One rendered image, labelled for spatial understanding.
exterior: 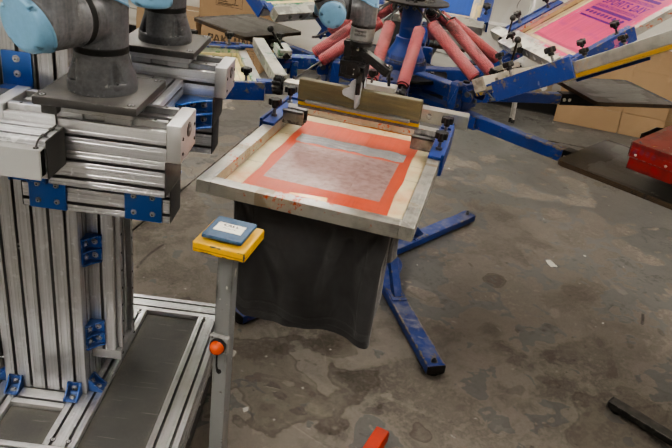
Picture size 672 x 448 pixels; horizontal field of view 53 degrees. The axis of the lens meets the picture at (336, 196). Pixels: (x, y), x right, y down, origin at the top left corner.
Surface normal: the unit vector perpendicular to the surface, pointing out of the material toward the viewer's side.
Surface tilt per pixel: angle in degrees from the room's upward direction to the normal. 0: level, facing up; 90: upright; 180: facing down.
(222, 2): 91
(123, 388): 0
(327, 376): 0
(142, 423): 0
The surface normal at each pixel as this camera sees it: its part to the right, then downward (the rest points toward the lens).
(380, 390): 0.11, -0.90
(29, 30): -0.50, 0.44
